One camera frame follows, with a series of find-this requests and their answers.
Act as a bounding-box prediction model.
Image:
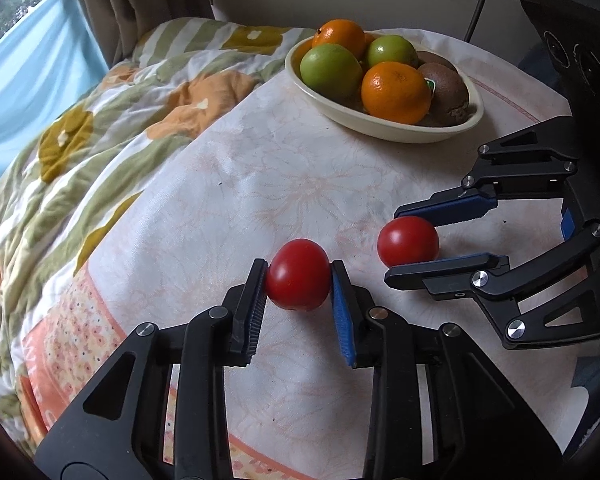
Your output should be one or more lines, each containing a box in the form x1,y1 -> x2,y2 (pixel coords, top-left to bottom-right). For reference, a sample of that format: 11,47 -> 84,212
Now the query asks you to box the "large orange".
361,61 -> 432,125

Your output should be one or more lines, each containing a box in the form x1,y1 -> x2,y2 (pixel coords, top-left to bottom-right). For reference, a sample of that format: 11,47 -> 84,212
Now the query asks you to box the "large brown kiwi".
420,62 -> 470,126

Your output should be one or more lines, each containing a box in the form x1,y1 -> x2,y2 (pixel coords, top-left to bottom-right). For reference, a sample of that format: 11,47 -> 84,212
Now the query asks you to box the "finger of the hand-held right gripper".
383,221 -> 600,352
394,116 -> 582,227

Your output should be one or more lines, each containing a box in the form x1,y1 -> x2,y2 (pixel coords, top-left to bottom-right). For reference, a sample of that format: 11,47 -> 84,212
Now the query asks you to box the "beige curtain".
52,0 -> 216,68

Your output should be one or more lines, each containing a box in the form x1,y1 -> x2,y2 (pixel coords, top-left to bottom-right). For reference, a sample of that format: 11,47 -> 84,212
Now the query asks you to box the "small brown kiwi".
416,51 -> 458,73

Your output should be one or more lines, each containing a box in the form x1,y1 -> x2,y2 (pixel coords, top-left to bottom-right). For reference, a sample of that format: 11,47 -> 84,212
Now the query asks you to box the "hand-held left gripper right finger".
330,259 -> 563,480

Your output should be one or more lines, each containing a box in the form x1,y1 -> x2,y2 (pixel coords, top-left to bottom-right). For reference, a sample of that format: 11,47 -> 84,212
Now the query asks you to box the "red tomato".
377,216 -> 440,268
265,238 -> 331,312

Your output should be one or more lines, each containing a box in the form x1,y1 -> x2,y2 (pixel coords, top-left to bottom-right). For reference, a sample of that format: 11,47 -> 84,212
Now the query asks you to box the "white pink floral sheet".
10,27 -> 581,480

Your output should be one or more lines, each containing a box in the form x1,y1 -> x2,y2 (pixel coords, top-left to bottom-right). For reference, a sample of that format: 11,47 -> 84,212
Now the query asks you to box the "small orange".
312,19 -> 367,56

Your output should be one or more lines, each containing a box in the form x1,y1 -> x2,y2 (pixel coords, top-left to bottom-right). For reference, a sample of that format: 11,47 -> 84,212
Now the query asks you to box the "black cable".
462,0 -> 498,43

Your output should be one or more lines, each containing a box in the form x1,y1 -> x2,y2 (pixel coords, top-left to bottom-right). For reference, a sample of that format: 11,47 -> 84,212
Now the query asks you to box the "floral striped quilt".
0,16 -> 317,461

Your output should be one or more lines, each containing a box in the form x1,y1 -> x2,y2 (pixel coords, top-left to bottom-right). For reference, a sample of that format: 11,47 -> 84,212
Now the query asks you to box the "green apple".
300,43 -> 363,101
365,35 -> 420,73

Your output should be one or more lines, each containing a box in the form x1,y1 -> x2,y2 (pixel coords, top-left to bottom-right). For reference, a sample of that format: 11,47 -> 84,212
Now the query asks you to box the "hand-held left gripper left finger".
34,258 -> 268,480

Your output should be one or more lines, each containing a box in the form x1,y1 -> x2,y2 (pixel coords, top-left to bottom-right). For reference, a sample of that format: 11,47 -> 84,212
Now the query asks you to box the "light blue cloth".
0,0 -> 112,211

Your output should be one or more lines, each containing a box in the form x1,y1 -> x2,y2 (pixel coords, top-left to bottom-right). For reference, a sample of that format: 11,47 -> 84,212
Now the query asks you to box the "cream bowl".
285,30 -> 483,144

